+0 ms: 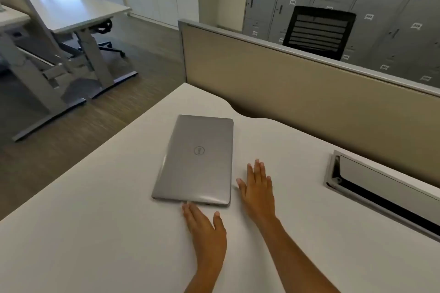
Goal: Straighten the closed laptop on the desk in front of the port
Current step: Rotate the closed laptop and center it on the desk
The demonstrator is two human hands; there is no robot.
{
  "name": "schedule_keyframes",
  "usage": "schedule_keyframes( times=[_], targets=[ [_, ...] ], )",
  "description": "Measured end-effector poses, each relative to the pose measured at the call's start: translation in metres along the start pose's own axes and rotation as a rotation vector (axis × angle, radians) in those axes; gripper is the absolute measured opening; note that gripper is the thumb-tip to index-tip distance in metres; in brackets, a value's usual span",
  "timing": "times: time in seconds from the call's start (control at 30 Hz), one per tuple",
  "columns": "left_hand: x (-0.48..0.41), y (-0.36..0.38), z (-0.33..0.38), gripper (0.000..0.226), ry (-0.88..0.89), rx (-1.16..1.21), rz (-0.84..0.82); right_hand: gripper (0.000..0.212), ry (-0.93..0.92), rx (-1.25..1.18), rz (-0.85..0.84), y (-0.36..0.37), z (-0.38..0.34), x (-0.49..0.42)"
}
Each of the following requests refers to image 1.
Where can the person's right hand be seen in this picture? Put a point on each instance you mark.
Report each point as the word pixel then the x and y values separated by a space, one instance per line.
pixel 257 196

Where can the person's left hand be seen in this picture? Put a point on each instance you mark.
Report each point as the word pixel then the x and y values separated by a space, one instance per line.
pixel 206 238

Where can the grey laptop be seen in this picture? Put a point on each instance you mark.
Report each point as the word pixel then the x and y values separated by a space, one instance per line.
pixel 199 165

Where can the person's left forearm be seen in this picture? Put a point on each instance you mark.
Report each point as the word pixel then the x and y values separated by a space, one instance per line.
pixel 204 280

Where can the person's right forearm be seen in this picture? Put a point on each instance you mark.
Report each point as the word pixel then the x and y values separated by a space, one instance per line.
pixel 295 262

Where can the beige desk partition panel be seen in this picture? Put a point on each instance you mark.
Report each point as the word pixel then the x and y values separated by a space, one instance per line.
pixel 292 90

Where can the grey metal locker bank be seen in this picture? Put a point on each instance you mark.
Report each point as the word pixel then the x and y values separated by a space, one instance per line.
pixel 388 11

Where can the white office desk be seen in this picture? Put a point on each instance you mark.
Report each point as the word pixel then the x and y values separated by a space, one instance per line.
pixel 10 18
pixel 75 7

